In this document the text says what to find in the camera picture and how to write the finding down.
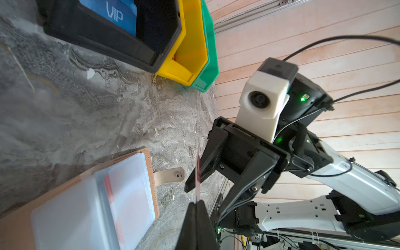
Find yellow plastic bin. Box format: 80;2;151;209
156;1;208;86

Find aluminium mounting rail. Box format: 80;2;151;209
214;1;307;34

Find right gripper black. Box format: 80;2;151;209
184;117;333;222

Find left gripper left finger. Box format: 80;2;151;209
175;203;198;250

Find red credit card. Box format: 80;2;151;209
195;148;201;203

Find tan leather card holder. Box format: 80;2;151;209
1;148;185;250

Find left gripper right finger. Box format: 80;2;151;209
198;200;219;250

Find black plastic bin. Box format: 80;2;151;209
36;1;182;73

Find green plastic bin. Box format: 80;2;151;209
190;1;220;93

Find cards in black bin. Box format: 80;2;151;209
79;0;137;31

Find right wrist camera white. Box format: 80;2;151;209
235;58;299;143

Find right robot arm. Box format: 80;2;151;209
184;69;400;241

